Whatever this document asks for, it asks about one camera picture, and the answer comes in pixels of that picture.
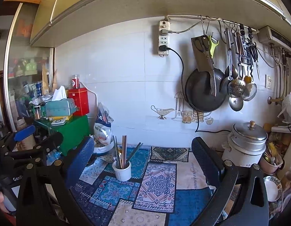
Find silver white chopstick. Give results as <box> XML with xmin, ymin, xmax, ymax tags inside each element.
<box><xmin>117</xmin><ymin>151</ymin><xmax>122</xmax><ymax>169</ymax></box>

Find reddish brown chopstick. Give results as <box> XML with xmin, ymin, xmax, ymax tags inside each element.
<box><xmin>121</xmin><ymin>135</ymin><xmax>127</xmax><ymax>169</ymax></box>

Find brown wooden chopstick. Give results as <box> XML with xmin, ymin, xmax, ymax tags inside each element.
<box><xmin>122</xmin><ymin>135</ymin><xmax>127</xmax><ymax>168</ymax></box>

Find person's left hand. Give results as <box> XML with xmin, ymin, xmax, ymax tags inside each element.
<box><xmin>0</xmin><ymin>191</ymin><xmax>8</xmax><ymax>213</ymax></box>

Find green box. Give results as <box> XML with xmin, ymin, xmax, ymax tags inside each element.
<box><xmin>34</xmin><ymin>115</ymin><xmax>90</xmax><ymax>156</ymax></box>

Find floral ceramic plate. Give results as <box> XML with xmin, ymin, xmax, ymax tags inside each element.
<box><xmin>263</xmin><ymin>176</ymin><xmax>282</xmax><ymax>202</ymax></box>

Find teal tissue box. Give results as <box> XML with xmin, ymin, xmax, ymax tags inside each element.
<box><xmin>45</xmin><ymin>98</ymin><xmax>76</xmax><ymax>117</ymax></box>

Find pink utensil pot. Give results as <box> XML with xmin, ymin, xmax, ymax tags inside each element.
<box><xmin>259</xmin><ymin>155</ymin><xmax>284</xmax><ymax>175</ymax></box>

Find white bowl with trash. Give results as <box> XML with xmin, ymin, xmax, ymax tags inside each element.
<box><xmin>90</xmin><ymin>135</ymin><xmax>114</xmax><ymax>156</ymax></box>

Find white blue plastic bag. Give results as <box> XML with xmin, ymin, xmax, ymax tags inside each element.
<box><xmin>93</xmin><ymin>103</ymin><xmax>114</xmax><ymax>146</ymax></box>

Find metal rice cooker pot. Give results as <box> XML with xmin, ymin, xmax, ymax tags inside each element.
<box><xmin>221</xmin><ymin>120</ymin><xmax>268</xmax><ymax>167</ymax></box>

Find red tin box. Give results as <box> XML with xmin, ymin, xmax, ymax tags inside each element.
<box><xmin>68</xmin><ymin>88</ymin><xmax>89</xmax><ymax>116</ymax></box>

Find white ceramic utensil cup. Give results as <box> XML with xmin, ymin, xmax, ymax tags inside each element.
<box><xmin>112</xmin><ymin>161</ymin><xmax>132</xmax><ymax>182</ymax></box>

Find patterned patchwork table mat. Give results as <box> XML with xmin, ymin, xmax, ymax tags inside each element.
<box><xmin>71</xmin><ymin>147</ymin><xmax>216</xmax><ymax>225</ymax></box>

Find metal ladle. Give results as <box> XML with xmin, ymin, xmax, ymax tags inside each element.
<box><xmin>229</xmin><ymin>96</ymin><xmax>244</xmax><ymax>112</ymax></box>

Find perforated metal skimmer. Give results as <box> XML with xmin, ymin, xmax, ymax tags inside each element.
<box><xmin>225</xmin><ymin>28</ymin><xmax>246</xmax><ymax>97</ymax></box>

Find black wok pan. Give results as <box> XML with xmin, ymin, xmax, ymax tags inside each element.
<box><xmin>185</xmin><ymin>68</ymin><xmax>226</xmax><ymax>112</ymax></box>

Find beige overhead cabinet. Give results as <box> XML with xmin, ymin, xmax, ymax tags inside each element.
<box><xmin>30</xmin><ymin>0</ymin><xmax>291</xmax><ymax>47</ymax></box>

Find white power strip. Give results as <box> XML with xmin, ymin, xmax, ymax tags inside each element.
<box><xmin>158</xmin><ymin>21</ymin><xmax>170</xmax><ymax>47</ymax></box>

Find black scissors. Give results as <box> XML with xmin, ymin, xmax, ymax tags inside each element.
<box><xmin>193</xmin><ymin>35</ymin><xmax>210</xmax><ymax>53</ymax></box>

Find green peeler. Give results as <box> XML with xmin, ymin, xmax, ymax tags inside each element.
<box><xmin>208</xmin><ymin>35</ymin><xmax>219</xmax><ymax>58</ymax></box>

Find wooden cutting board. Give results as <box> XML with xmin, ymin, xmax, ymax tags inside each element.
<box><xmin>191</xmin><ymin>37</ymin><xmax>213</xmax><ymax>72</ymax></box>

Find black power cable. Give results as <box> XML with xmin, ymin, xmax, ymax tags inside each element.
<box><xmin>159</xmin><ymin>45</ymin><xmax>231</xmax><ymax>133</ymax></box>

